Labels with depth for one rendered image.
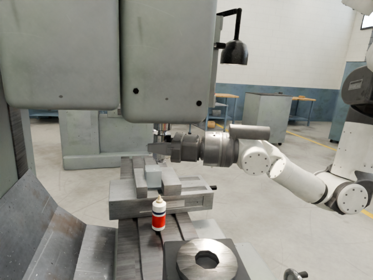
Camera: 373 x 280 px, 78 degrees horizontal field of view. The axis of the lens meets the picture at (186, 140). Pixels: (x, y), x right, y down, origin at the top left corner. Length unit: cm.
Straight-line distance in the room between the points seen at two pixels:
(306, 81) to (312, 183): 876
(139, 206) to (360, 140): 64
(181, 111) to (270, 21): 806
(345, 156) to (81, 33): 66
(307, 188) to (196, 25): 46
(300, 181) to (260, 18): 782
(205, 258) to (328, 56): 963
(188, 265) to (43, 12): 44
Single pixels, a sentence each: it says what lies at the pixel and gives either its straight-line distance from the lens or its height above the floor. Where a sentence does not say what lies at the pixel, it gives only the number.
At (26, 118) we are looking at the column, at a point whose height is 126.
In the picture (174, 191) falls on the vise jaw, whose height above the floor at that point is 105.
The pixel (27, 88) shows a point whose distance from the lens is 48.
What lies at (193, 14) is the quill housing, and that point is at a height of 153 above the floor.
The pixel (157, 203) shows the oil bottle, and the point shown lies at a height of 105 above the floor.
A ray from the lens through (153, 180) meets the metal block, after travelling 80.
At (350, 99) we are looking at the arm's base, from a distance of 73.
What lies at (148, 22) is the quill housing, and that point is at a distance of 48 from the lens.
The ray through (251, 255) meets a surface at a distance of 103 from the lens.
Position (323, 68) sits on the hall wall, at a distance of 980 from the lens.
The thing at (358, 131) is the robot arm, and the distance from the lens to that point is 72.
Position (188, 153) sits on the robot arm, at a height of 123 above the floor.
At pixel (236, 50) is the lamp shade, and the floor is 148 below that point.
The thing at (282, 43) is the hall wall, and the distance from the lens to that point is 871.
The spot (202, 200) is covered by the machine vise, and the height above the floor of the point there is 100.
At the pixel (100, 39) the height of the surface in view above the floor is 146.
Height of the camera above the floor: 142
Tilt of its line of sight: 16 degrees down
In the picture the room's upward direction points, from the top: 4 degrees clockwise
